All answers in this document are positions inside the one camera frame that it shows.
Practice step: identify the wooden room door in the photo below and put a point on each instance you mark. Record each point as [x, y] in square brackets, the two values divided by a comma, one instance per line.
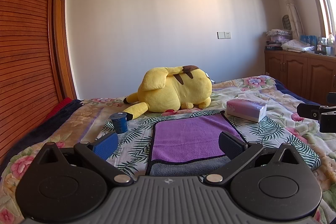
[61, 48]

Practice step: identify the slatted wooden wardrobe door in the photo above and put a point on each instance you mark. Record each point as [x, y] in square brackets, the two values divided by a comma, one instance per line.
[29, 83]

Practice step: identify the red blanket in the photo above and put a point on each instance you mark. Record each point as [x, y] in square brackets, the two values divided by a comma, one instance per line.
[57, 108]

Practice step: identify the white folded cloth bundle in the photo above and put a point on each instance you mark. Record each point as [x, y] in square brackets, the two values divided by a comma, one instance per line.
[297, 46]

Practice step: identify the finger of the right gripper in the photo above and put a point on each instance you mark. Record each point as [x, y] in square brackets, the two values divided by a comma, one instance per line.
[314, 112]
[331, 98]

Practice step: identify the yellow Pikachu plush toy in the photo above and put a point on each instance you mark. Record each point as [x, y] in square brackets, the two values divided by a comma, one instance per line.
[170, 88]

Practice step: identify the floral bed quilt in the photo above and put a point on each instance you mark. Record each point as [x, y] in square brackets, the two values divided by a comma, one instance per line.
[91, 121]

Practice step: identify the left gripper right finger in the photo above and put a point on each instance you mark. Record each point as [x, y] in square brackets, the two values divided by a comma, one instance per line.
[241, 155]

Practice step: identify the stack of folded linens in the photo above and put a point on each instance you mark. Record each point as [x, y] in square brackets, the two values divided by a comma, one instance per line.
[276, 38]

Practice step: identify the blue cup with lid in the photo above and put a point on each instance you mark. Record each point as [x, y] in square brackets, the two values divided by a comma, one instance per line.
[119, 121]

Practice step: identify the dark blue blanket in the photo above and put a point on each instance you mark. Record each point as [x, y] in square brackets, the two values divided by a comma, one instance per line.
[42, 132]

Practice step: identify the palm leaf print cloth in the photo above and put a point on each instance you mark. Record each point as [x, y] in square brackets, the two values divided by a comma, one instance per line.
[132, 153]

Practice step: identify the low wooden cabinet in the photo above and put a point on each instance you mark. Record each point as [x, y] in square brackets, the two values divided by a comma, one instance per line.
[308, 75]

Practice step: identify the bottles on cabinet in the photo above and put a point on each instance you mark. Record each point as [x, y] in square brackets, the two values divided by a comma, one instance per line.
[319, 45]

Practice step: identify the white wall switch plate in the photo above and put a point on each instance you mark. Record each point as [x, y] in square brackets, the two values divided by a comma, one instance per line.
[223, 35]

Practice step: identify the pink tissue pack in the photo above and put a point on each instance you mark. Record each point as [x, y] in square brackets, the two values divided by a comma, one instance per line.
[246, 109]

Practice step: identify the purple and grey towel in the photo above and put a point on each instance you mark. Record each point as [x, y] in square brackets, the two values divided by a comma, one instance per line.
[189, 146]

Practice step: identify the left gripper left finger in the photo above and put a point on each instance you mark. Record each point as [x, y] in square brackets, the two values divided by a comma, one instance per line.
[94, 155]

